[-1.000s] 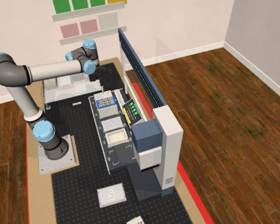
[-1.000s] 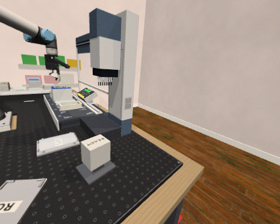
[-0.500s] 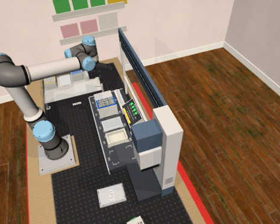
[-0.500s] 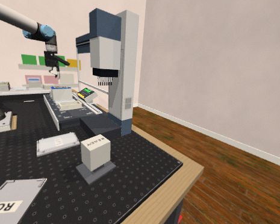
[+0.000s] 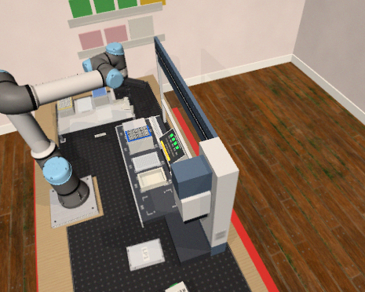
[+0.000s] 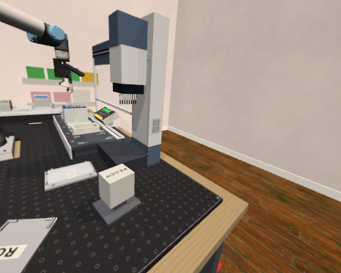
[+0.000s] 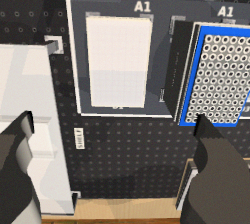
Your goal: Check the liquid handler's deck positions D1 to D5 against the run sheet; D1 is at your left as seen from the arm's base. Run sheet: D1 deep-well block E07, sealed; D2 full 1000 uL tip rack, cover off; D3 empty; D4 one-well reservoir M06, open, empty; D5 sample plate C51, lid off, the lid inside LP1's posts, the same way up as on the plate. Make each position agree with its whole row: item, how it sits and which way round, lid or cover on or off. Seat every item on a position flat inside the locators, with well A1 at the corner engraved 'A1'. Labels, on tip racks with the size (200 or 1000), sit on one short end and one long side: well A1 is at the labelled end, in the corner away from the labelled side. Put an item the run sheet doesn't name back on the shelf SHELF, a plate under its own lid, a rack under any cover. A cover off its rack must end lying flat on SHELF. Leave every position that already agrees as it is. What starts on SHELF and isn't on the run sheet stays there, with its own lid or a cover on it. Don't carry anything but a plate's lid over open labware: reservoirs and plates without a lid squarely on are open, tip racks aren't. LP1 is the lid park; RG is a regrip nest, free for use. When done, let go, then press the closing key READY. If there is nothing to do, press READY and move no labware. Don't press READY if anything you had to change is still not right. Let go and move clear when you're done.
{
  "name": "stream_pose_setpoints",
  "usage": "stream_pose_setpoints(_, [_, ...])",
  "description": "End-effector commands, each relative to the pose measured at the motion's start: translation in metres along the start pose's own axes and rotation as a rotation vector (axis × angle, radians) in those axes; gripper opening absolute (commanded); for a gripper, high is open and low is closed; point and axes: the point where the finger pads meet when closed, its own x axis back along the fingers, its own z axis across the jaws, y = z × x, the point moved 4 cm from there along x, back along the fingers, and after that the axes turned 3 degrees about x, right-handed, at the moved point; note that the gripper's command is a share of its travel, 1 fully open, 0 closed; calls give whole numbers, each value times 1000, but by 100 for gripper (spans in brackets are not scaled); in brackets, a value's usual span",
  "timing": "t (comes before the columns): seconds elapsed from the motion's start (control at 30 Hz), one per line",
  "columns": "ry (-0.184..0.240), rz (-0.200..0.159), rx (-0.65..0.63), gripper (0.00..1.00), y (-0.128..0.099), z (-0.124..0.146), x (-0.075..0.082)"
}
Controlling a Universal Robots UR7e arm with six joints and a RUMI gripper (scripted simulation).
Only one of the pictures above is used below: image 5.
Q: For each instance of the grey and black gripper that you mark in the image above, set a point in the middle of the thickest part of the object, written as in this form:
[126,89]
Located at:
[123,91]

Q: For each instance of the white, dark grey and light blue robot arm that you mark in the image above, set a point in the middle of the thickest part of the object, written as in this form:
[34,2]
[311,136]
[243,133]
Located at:
[15,100]

